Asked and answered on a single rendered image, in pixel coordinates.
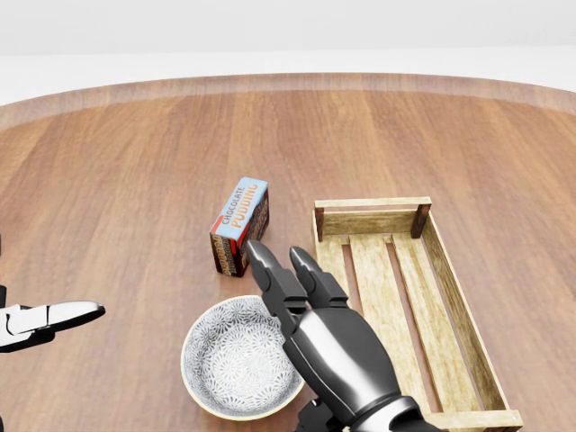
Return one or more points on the chocolate pudding box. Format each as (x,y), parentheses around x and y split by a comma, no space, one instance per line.
(238,216)

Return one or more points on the patterned white bowl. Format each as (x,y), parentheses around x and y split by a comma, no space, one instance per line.
(234,360)

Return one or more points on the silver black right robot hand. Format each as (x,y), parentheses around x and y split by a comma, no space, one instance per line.
(333,346)

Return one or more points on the wooden slat tray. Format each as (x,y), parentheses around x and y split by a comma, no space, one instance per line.
(382,288)

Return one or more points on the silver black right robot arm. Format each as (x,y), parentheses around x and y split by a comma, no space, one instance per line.
(396,417)

